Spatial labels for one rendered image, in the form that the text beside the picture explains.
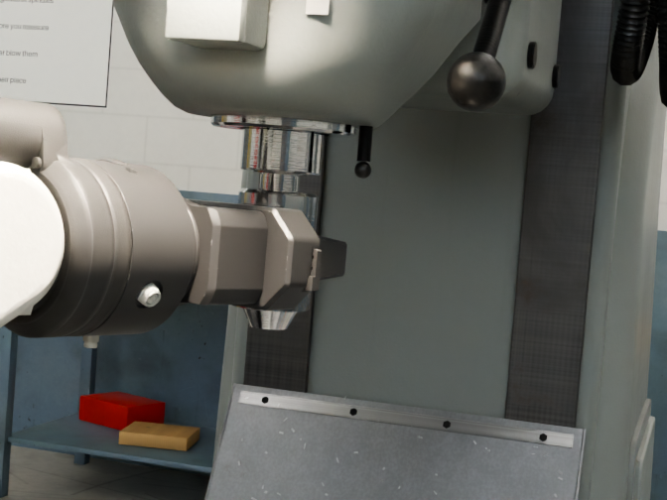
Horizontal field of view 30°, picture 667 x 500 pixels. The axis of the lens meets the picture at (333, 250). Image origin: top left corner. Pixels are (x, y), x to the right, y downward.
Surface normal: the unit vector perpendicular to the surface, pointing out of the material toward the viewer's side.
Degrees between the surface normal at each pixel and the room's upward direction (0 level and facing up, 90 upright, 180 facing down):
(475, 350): 90
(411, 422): 63
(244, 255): 90
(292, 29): 93
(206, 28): 90
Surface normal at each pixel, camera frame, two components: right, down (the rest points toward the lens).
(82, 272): 0.08, 0.21
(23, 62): -0.29, 0.03
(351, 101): 0.45, 0.76
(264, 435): -0.23, -0.41
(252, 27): 0.95, 0.09
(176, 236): 0.78, -0.16
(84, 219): 0.10, -0.22
